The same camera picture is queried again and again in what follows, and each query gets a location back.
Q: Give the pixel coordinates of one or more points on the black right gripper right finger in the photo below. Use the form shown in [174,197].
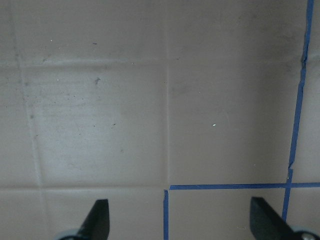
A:
[266,224]

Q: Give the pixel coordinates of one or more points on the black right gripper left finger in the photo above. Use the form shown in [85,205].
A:
[96,225]

